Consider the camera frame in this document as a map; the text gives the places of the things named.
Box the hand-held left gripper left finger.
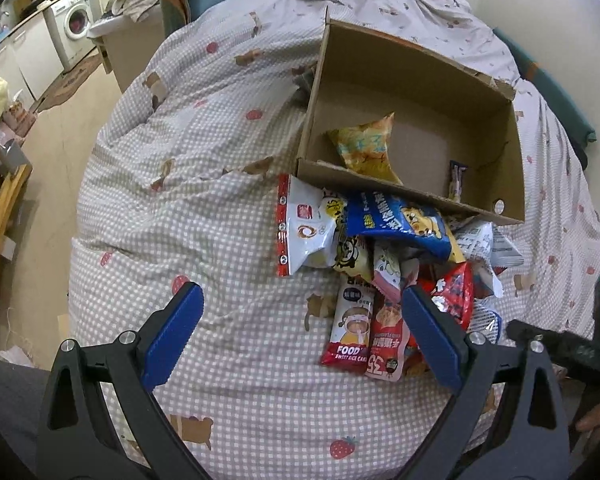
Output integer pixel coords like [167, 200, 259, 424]
[35, 281, 215, 480]

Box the person's dark trouser leg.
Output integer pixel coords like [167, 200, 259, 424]
[0, 354, 56, 480]

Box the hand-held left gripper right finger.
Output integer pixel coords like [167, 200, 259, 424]
[401, 285, 574, 480]

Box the yellow orange snack packet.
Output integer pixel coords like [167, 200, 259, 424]
[326, 112, 405, 186]

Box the white storage bin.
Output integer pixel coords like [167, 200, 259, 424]
[87, 10, 167, 94]

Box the brown floor mat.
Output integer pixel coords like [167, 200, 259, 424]
[32, 50, 106, 114]

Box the brown cardboard box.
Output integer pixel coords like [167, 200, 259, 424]
[296, 6, 527, 226]

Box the blue yellow cartoon snack bag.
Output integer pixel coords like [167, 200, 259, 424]
[346, 191, 467, 264]

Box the beige checked blanket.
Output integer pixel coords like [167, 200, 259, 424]
[67, 20, 600, 467]

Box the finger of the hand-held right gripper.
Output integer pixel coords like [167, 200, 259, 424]
[506, 319, 600, 377]

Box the teal bed bolster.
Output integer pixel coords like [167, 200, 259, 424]
[492, 27, 597, 144]

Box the dark purple snack bar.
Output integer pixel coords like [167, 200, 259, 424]
[448, 161, 469, 202]

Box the white cabinet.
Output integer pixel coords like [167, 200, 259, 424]
[0, 12, 66, 107]

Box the pile of snack packets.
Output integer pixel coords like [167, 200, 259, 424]
[276, 174, 526, 383]

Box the wooden chair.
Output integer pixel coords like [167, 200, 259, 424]
[0, 160, 34, 317]

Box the white washing machine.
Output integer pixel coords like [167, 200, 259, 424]
[44, 0, 99, 74]

